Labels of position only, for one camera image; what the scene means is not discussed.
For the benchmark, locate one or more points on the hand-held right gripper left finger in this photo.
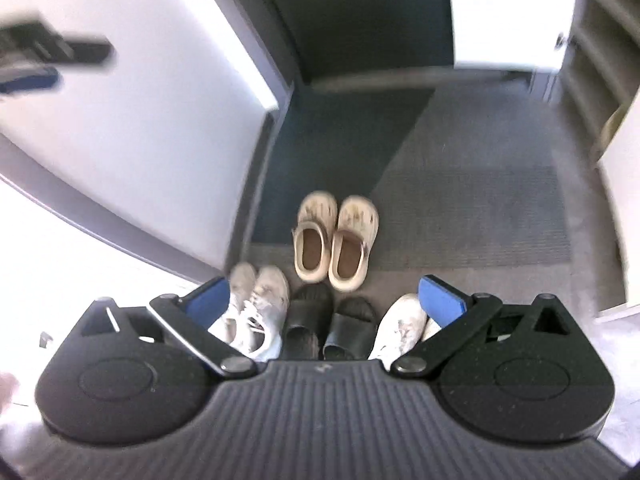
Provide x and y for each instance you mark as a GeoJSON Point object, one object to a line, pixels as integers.
{"type": "Point", "coordinates": [207, 300]}

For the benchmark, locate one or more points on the dark entry door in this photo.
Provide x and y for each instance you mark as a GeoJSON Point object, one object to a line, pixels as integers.
{"type": "Point", "coordinates": [360, 20]}

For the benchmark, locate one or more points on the white shoe cabinet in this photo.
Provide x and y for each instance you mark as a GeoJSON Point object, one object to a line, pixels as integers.
{"type": "Point", "coordinates": [620, 210]}

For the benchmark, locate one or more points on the black slide sandal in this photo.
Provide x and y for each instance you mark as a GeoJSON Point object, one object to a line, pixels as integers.
{"type": "Point", "coordinates": [357, 310]}
{"type": "Point", "coordinates": [310, 300]}

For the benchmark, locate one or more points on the white cabinet door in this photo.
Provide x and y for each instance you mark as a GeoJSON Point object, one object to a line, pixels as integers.
{"type": "Point", "coordinates": [505, 10]}

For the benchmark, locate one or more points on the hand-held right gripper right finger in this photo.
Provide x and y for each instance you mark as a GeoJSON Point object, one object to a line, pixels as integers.
{"type": "Point", "coordinates": [442, 302]}

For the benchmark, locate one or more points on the white low sneaker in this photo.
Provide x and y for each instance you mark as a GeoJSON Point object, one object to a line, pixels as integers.
{"type": "Point", "coordinates": [270, 290]}
{"type": "Point", "coordinates": [242, 280]}

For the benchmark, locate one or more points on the white chunky sneaker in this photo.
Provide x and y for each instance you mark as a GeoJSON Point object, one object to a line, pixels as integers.
{"type": "Point", "coordinates": [400, 320]}
{"type": "Point", "coordinates": [430, 327]}

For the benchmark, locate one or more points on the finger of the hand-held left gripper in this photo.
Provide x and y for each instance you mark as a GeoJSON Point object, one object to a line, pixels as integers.
{"type": "Point", "coordinates": [30, 81]}
{"type": "Point", "coordinates": [65, 49]}

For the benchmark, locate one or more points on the grey ribbed floor mat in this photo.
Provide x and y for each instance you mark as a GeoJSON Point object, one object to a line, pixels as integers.
{"type": "Point", "coordinates": [475, 210]}

